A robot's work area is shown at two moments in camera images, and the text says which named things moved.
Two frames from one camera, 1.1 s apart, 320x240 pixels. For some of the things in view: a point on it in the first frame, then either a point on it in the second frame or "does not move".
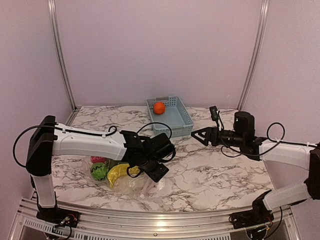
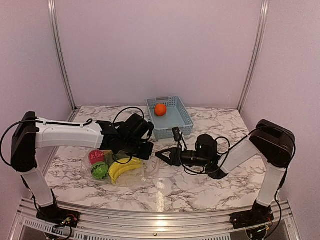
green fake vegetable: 99,170 does not move
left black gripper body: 155,175 to 140,153
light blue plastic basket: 175,115 does not move
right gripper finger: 201,135 to 159,154
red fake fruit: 97,159 does not move
